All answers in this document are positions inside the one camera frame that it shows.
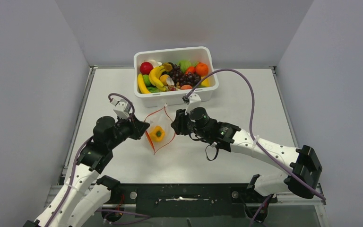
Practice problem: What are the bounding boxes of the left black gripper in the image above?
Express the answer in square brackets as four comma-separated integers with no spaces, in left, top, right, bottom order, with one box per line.
[108,112,150,149]

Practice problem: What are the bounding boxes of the yellow toy bell pepper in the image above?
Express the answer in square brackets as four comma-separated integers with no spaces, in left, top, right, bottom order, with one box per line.
[149,125,165,142]

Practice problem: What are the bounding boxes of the clear orange-zip bag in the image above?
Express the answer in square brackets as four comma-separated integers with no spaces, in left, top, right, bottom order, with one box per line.
[144,103,176,155]

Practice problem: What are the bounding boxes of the yellow toy banana bunch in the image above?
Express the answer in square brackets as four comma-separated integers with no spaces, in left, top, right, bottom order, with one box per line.
[148,66,167,92]

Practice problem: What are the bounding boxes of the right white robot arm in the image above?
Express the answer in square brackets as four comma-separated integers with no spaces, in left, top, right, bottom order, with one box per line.
[171,107,326,202]

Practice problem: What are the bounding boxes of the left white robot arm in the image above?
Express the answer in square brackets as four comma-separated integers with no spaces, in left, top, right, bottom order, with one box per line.
[24,116,150,227]

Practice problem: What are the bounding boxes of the white plastic food bin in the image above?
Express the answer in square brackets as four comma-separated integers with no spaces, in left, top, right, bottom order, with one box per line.
[133,46,214,107]

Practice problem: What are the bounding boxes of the single yellow toy banana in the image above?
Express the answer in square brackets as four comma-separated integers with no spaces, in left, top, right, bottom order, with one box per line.
[137,73,151,94]

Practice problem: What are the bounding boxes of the green toy leaf vegetable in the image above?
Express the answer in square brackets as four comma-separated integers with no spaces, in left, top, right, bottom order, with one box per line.
[147,87,162,93]

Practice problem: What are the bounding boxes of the toy peach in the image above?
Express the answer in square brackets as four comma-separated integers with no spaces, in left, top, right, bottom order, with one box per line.
[181,85,193,90]

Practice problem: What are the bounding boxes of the white toy mushroom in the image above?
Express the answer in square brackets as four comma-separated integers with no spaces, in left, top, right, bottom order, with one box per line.
[166,77,175,86]

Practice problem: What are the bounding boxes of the dark purple toy grapes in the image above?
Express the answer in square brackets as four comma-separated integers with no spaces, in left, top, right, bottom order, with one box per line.
[168,65,201,87]

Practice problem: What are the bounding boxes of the yellow toy lemon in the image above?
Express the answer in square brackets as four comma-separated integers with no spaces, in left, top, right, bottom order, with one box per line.
[159,74,169,86]

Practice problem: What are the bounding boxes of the yellow toy fruit slice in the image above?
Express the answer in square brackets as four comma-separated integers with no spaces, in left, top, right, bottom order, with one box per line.
[200,78,211,87]

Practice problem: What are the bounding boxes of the toy carrot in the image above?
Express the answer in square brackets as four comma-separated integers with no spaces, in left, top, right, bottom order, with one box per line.
[185,66,195,74]

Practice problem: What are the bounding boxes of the red toy apple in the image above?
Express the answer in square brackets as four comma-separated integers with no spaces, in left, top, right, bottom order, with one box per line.
[139,61,154,75]

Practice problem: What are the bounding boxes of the green toy cabbage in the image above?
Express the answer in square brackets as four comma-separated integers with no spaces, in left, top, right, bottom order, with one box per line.
[178,60,192,73]

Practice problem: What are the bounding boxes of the orange toy tangerine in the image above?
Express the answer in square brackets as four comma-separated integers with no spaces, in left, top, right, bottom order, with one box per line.
[195,62,209,77]

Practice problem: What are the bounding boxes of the white toy garlic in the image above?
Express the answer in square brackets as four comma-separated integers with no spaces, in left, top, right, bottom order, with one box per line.
[147,59,161,68]

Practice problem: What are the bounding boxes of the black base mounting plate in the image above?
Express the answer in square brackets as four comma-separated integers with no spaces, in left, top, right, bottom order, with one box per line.
[102,177,277,222]

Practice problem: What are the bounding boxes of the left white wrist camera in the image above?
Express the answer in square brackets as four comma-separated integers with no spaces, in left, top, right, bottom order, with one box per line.
[110,98,131,120]

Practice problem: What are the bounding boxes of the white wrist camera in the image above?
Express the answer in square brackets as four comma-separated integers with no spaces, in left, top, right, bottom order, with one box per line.
[110,98,131,120]
[182,93,201,115]

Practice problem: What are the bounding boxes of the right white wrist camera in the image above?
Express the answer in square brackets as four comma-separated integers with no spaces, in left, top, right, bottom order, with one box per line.
[182,93,201,115]

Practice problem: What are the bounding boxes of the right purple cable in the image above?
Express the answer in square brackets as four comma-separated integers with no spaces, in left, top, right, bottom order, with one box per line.
[183,69,327,201]

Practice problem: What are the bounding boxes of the purple cable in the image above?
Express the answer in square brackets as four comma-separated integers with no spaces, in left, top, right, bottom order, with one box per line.
[43,93,136,227]
[183,69,327,201]

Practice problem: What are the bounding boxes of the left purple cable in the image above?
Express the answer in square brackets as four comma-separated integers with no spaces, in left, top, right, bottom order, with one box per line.
[43,93,136,227]

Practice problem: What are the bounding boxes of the aluminium table frame rail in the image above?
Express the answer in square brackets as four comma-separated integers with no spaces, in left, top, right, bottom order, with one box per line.
[37,66,96,227]

